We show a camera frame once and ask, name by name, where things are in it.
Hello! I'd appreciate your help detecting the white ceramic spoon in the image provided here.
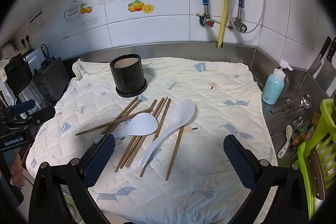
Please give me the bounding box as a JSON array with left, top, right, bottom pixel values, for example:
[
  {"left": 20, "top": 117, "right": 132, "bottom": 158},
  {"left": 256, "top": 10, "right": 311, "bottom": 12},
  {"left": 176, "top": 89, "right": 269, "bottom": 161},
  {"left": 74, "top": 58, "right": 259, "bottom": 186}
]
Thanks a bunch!
[{"left": 278, "top": 125, "right": 293, "bottom": 159}]

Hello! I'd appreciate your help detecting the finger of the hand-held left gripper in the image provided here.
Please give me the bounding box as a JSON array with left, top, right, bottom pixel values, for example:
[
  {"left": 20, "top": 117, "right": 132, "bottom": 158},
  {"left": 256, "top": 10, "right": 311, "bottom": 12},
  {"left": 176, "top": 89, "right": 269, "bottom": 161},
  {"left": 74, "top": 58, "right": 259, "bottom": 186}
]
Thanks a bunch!
[
  {"left": 26, "top": 106, "right": 56, "bottom": 125},
  {"left": 13, "top": 99, "right": 36, "bottom": 115}
]

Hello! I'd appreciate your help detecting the white wall socket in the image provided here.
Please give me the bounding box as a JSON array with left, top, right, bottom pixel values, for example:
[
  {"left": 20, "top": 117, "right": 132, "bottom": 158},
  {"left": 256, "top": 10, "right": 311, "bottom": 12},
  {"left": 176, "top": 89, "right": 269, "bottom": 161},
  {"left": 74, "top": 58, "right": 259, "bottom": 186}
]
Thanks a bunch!
[{"left": 20, "top": 32, "right": 33, "bottom": 50}]

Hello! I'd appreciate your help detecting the blender jar with black lid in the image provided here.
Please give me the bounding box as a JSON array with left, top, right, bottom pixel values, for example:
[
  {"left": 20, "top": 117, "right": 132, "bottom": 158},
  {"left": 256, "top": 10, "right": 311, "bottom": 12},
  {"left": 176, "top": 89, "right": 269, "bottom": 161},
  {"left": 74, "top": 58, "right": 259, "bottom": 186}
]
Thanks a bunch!
[{"left": 3, "top": 53, "right": 46, "bottom": 119}]

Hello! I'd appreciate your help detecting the steel angle valve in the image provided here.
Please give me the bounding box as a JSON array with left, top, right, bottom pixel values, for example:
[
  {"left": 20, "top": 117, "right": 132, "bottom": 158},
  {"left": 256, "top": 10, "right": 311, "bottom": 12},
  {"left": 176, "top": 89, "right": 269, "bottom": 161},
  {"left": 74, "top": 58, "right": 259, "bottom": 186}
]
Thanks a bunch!
[{"left": 228, "top": 17, "right": 248, "bottom": 33}]

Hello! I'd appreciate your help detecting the green plastic dish rack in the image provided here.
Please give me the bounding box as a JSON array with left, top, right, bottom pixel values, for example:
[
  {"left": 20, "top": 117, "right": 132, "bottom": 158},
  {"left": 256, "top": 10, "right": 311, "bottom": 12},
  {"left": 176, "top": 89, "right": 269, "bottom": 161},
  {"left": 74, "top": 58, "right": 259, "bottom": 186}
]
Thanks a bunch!
[{"left": 297, "top": 98, "right": 336, "bottom": 219}]

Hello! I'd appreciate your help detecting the pile of wooden chopsticks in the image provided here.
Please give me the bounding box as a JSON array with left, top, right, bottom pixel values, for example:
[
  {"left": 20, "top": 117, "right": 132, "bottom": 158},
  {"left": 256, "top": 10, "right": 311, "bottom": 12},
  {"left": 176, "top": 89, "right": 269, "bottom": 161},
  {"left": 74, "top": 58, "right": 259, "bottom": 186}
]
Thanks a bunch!
[{"left": 75, "top": 96, "right": 185, "bottom": 181}]

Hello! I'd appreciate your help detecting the cream quilted printed cloth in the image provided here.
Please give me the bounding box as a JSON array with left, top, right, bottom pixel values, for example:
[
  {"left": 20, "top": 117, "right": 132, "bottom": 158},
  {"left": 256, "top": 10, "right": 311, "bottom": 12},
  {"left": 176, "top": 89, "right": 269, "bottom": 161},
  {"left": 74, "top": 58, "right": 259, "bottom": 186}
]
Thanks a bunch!
[{"left": 26, "top": 56, "right": 279, "bottom": 223}]

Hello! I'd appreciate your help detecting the steel ladle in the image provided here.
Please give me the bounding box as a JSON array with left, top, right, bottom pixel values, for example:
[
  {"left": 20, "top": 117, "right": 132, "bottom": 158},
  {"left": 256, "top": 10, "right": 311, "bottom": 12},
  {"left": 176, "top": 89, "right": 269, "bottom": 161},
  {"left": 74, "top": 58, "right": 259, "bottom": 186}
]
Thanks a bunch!
[{"left": 273, "top": 94, "right": 313, "bottom": 114}]

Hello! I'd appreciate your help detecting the small steel spoon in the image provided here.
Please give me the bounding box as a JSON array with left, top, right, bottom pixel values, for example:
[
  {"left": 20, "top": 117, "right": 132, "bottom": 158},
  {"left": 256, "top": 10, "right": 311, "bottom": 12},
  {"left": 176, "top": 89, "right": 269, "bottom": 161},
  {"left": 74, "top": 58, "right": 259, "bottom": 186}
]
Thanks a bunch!
[{"left": 270, "top": 116, "right": 305, "bottom": 135}]

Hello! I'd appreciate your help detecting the blue soap pump bottle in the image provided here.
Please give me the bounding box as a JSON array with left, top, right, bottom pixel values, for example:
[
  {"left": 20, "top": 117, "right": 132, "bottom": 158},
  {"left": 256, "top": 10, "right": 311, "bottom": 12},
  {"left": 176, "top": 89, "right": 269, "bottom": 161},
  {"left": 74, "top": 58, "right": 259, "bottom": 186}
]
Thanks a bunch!
[{"left": 262, "top": 59, "right": 293, "bottom": 105}]

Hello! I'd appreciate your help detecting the white dotted rice paddle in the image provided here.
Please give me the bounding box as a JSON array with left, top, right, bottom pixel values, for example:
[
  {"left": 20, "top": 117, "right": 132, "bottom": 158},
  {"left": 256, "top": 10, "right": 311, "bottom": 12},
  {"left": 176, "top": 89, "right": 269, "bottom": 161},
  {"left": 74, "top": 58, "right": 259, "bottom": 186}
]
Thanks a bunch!
[{"left": 94, "top": 112, "right": 159, "bottom": 144}]

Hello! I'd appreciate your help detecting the black-handled steel cleaver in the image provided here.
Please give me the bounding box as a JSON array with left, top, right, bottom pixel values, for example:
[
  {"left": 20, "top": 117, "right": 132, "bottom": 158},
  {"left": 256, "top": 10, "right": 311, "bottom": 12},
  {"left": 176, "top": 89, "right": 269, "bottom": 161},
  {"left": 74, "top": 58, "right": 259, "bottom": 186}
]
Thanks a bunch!
[{"left": 319, "top": 38, "right": 336, "bottom": 93}]

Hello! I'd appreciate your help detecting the wooden-handled knife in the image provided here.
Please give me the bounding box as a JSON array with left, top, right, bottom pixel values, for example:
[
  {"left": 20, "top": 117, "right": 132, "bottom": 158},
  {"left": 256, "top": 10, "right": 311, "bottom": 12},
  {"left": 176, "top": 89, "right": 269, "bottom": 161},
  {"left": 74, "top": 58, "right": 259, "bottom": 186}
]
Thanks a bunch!
[{"left": 307, "top": 149, "right": 326, "bottom": 200}]

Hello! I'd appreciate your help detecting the red-handled water valve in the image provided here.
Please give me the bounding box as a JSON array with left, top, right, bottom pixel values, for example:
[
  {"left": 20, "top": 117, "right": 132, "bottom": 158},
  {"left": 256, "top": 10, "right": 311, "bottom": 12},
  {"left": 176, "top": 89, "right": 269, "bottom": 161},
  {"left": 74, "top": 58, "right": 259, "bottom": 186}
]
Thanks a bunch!
[{"left": 196, "top": 13, "right": 221, "bottom": 28}]

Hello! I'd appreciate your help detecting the printed wall chart sticker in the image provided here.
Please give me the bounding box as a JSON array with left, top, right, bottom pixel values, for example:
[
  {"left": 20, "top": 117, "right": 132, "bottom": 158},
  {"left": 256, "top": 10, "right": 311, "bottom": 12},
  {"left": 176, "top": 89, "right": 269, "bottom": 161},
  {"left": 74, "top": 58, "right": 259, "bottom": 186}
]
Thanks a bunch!
[{"left": 28, "top": 11, "right": 45, "bottom": 35}]

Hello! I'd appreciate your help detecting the black blender base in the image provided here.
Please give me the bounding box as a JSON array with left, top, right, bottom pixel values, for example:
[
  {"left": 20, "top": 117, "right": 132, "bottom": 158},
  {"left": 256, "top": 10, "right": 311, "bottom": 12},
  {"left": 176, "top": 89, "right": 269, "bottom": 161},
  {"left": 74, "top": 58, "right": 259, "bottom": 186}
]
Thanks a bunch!
[{"left": 33, "top": 56, "right": 71, "bottom": 102}]

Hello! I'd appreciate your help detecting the person's left hand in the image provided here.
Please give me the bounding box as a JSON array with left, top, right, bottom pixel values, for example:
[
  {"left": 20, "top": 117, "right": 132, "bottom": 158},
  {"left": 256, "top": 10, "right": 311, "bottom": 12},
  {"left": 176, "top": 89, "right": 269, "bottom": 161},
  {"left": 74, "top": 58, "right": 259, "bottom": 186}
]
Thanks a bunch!
[{"left": 9, "top": 152, "right": 26, "bottom": 189}]

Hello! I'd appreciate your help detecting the black ribbed utensil holder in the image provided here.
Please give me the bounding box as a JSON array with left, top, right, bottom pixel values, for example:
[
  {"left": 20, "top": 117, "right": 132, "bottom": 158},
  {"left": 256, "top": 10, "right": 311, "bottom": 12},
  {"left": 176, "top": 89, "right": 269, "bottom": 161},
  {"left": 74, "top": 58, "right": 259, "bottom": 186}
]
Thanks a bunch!
[{"left": 110, "top": 54, "right": 148, "bottom": 98}]

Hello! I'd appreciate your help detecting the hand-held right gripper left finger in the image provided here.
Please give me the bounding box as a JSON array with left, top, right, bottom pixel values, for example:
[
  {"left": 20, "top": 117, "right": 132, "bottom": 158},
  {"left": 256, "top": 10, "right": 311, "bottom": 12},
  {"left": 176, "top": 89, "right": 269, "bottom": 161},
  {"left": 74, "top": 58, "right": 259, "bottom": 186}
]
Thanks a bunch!
[{"left": 28, "top": 133, "right": 116, "bottom": 224}]

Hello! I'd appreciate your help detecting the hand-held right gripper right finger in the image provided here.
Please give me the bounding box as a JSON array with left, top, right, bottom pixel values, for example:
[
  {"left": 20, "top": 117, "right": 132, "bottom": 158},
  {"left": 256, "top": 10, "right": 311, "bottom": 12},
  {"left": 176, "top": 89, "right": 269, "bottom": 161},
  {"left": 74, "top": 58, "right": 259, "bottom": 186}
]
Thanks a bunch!
[{"left": 223, "top": 134, "right": 309, "bottom": 224}]

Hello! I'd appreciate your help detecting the white plastic soup spoon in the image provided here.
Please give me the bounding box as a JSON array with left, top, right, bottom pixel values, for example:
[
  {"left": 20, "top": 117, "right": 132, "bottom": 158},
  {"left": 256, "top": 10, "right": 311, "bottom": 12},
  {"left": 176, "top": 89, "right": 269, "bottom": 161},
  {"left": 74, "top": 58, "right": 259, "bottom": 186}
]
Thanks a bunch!
[{"left": 137, "top": 99, "right": 196, "bottom": 175}]

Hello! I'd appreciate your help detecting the black power cable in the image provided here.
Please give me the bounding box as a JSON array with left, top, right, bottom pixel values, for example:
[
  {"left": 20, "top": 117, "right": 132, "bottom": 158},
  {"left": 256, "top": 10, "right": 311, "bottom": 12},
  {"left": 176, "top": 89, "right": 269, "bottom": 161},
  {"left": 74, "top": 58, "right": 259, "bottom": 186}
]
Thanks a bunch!
[{"left": 39, "top": 43, "right": 53, "bottom": 64}]

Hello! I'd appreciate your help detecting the black-handled kitchen knife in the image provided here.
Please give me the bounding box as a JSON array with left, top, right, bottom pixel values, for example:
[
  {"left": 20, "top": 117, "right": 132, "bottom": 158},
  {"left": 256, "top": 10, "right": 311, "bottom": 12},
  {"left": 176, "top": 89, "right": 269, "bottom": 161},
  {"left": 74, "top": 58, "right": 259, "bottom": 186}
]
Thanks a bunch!
[{"left": 307, "top": 36, "right": 332, "bottom": 77}]

